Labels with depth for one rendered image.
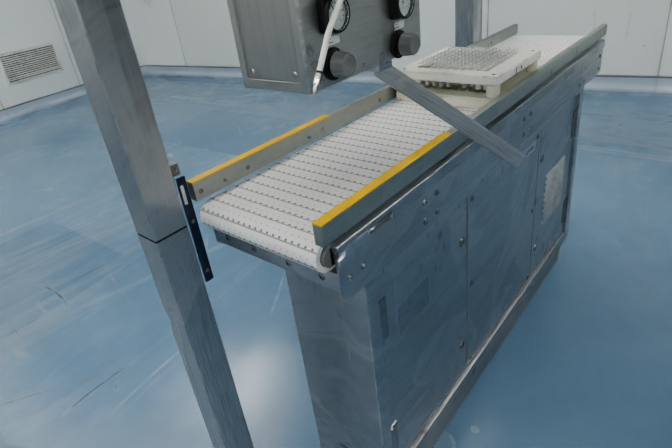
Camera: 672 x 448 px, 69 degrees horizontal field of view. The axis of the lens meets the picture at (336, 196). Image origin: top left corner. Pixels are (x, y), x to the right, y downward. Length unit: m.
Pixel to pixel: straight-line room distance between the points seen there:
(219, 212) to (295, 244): 0.17
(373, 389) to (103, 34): 0.74
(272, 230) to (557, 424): 1.04
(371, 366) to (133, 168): 0.53
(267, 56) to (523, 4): 3.66
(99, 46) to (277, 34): 0.29
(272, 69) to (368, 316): 0.48
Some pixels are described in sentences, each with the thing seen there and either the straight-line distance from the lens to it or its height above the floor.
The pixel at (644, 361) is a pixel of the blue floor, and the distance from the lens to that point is 1.74.
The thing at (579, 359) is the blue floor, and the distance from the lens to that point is 1.69.
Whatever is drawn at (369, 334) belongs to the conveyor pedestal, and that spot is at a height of 0.57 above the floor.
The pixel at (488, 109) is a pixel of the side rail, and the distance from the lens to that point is 0.98.
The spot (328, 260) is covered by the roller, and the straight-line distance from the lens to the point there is 0.65.
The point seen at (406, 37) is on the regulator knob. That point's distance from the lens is 0.61.
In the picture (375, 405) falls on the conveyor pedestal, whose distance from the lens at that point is 1.02.
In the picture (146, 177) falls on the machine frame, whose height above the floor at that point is 0.90.
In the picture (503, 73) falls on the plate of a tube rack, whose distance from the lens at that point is 1.08.
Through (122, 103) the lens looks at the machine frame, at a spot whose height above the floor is 1.01.
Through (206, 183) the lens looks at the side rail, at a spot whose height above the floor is 0.85.
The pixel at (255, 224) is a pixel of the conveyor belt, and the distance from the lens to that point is 0.72.
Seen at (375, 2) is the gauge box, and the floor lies 1.11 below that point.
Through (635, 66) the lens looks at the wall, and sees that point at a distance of 4.12.
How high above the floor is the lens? 1.17
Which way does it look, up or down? 27 degrees down
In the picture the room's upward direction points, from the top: 8 degrees counter-clockwise
